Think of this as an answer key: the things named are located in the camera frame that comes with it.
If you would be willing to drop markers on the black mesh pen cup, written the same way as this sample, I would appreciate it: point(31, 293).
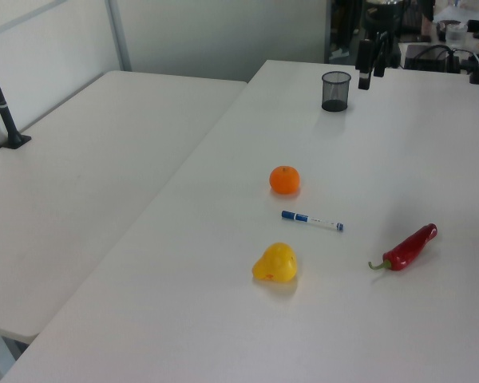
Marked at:
point(335, 93)

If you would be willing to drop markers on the clear plastic container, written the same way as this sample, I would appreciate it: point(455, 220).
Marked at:
point(456, 34)

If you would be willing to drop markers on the orange mandarin fruit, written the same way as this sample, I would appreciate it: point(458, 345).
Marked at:
point(284, 180)

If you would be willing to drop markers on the red chili pepper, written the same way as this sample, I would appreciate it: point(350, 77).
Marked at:
point(408, 249)

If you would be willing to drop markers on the black box device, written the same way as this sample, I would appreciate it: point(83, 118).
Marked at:
point(429, 60)

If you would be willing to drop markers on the black pole with base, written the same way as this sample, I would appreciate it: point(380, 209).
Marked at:
point(4, 115)

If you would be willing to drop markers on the blue and white marker pen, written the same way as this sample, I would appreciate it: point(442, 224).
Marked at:
point(303, 217)

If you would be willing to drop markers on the dark robot gripper body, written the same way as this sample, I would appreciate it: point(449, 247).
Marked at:
point(383, 18)

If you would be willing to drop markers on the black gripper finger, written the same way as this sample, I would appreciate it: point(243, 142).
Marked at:
point(379, 56)
point(364, 64)

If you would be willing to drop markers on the yellow toy pear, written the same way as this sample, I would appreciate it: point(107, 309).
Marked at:
point(275, 263)

